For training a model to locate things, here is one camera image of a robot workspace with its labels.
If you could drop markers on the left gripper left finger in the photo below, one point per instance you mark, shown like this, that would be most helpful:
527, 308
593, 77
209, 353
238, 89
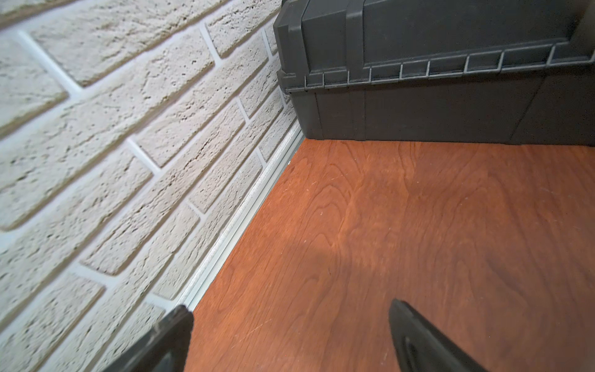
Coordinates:
163, 348

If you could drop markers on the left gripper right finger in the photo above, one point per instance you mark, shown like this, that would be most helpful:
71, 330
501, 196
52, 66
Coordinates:
420, 346

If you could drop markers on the black plastic toolbox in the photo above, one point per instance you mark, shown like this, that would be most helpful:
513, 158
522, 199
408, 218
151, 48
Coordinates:
504, 72

